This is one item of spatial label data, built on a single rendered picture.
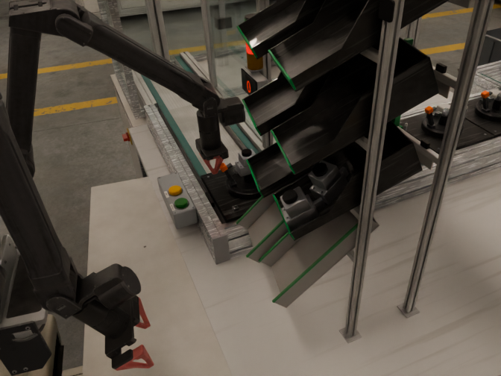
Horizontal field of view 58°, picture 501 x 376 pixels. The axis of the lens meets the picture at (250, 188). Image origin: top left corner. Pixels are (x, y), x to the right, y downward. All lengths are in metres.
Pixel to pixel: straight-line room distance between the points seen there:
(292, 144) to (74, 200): 2.47
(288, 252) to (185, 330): 0.33
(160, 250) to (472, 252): 0.90
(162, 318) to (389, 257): 0.65
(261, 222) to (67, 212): 2.08
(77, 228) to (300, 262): 2.08
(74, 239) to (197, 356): 1.86
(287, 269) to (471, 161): 0.84
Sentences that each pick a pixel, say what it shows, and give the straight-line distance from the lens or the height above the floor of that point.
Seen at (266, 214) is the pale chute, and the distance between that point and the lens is 1.19.
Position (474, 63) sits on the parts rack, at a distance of 0.86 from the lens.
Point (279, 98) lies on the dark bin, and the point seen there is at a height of 1.38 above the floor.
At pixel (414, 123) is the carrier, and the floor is 0.97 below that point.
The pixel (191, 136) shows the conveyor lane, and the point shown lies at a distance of 1.80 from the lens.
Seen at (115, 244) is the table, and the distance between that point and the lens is 1.47.
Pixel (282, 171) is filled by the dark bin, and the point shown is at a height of 1.22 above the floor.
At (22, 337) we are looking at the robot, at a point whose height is 1.01.
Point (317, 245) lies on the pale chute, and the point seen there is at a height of 1.09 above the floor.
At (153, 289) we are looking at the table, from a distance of 1.31.
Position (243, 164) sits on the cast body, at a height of 1.07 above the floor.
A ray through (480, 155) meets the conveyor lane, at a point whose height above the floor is 0.94.
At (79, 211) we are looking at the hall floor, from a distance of 3.10.
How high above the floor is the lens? 1.82
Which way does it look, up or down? 37 degrees down
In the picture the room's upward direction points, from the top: 4 degrees counter-clockwise
